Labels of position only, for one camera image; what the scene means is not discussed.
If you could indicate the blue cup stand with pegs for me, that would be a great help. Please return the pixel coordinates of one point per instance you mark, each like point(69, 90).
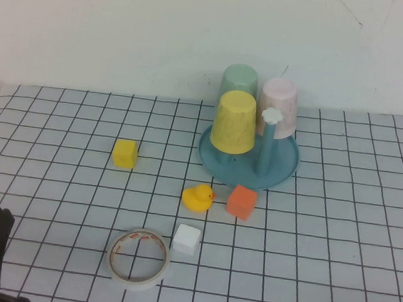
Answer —
point(245, 176)

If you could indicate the yellow rubber duck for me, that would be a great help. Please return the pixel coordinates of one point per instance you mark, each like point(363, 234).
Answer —
point(196, 200)

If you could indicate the pale pink plastic cup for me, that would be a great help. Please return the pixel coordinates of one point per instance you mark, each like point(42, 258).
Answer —
point(282, 94)

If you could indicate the white foam cube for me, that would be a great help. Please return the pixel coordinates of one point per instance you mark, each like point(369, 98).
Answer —
point(185, 240)

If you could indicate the orange foam cube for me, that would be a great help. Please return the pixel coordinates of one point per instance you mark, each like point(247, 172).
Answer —
point(241, 203)

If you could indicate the yellow plastic cup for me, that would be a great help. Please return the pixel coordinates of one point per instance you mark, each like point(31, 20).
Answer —
point(234, 125)

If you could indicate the yellow foam cube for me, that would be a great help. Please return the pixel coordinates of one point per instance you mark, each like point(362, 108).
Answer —
point(124, 154)

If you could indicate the pale green plastic cup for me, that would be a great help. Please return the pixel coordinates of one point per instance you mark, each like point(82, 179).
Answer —
point(240, 78)

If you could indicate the white adhesive tape roll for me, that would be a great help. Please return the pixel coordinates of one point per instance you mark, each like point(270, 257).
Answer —
point(135, 284)

